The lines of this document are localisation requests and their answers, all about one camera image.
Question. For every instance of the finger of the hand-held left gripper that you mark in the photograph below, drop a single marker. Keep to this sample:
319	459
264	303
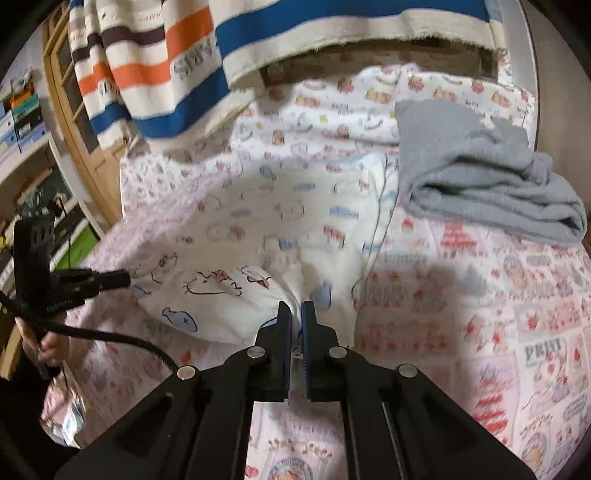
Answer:
104	276
99	286

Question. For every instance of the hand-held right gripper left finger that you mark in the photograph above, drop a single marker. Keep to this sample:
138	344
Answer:
281	350

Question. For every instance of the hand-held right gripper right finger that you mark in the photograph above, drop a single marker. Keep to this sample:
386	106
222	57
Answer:
313	350

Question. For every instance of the white cat print pants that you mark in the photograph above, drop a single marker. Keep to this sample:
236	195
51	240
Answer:
258	217

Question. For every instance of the person's left hand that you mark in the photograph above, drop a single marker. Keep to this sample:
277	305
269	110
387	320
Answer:
48	348

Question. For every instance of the green bin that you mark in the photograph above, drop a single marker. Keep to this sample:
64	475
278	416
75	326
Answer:
76	244

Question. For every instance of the shiny plastic bag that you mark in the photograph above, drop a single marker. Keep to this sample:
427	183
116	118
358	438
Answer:
64	415

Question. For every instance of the wooden door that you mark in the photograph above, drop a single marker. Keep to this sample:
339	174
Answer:
78	124

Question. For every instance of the shelf with boxes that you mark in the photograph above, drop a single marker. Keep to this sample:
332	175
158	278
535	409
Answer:
23	115

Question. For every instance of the pink patchwork print bedsheet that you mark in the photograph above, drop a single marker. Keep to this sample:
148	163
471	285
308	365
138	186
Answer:
461	323

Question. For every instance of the blue orange striped blanket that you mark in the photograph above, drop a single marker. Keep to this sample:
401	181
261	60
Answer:
184	60

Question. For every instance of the grey fleece cloth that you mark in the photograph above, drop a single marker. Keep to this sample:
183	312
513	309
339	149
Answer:
480	175

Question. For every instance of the white bear print sheet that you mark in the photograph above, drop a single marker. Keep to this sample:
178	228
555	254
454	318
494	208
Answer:
341	106

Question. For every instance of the brown headboard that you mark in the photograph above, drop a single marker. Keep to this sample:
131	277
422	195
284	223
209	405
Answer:
369	57

